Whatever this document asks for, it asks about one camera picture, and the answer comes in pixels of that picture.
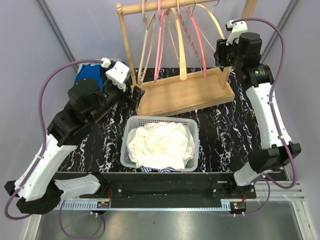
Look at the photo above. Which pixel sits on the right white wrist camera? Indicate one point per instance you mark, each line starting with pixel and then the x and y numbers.
pixel 236 29

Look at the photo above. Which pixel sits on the white rear basket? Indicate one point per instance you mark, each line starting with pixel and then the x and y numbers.
pixel 90 69

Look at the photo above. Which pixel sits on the pink hanger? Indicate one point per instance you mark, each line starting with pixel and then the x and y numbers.
pixel 199 53
pixel 160 42

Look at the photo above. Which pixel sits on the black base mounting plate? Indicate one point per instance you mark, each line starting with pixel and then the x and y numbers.
pixel 172 190

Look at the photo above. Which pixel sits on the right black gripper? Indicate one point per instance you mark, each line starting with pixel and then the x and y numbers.
pixel 221 49

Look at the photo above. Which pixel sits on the blue white striped top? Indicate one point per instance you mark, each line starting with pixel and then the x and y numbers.
pixel 157 170

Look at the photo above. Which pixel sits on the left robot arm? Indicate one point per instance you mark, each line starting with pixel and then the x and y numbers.
pixel 37 191

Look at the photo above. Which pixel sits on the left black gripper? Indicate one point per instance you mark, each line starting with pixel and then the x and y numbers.
pixel 131 102

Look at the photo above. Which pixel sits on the wooden clothes rack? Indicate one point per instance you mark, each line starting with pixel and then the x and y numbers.
pixel 171 96

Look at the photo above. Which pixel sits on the cream wooden hanger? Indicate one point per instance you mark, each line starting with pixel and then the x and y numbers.
pixel 180 54

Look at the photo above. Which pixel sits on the white basket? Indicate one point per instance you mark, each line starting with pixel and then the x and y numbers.
pixel 90 69
pixel 139 120

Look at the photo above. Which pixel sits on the white tank top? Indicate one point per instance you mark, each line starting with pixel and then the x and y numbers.
pixel 161 145

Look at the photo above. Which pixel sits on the white centre basket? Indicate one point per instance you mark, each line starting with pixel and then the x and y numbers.
pixel 139 120

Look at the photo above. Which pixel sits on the folded blue cloth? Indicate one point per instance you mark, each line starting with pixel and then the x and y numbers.
pixel 99 81

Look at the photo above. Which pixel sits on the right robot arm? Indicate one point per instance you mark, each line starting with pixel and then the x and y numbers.
pixel 277 149

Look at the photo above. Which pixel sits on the beige plastic hanger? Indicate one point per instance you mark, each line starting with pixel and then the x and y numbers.
pixel 147 44

